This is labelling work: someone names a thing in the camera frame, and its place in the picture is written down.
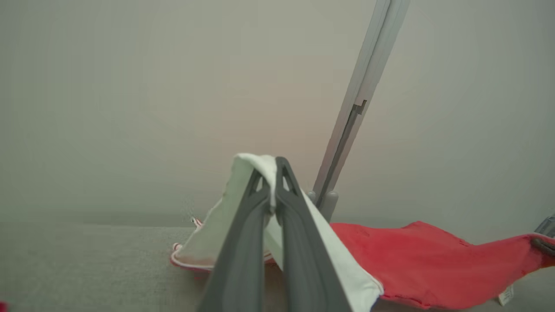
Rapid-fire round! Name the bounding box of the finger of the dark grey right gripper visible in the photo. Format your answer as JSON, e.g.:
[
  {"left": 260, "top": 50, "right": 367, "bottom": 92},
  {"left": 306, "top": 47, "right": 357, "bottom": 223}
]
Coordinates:
[
  {"left": 535, "top": 215, "right": 555, "bottom": 237},
  {"left": 531, "top": 237, "right": 555, "bottom": 257}
]

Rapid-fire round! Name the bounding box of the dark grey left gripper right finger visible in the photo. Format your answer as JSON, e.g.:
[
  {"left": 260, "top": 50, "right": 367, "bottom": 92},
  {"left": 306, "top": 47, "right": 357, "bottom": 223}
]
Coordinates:
[{"left": 274, "top": 156, "right": 352, "bottom": 312}]

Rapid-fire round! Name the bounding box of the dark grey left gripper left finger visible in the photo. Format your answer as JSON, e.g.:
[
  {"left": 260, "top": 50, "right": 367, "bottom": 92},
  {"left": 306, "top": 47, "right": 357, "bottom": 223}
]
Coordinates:
[{"left": 197, "top": 169, "right": 272, "bottom": 312}]

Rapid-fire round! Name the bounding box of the red garment with white band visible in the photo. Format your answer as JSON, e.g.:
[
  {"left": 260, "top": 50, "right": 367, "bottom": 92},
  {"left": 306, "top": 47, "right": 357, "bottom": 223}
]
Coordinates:
[{"left": 170, "top": 153, "right": 555, "bottom": 312}]

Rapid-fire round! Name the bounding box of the grey metal partition post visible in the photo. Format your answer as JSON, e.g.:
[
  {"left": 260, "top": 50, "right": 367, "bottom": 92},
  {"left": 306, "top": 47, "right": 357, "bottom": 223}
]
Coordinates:
[{"left": 307, "top": 0, "right": 411, "bottom": 222}]

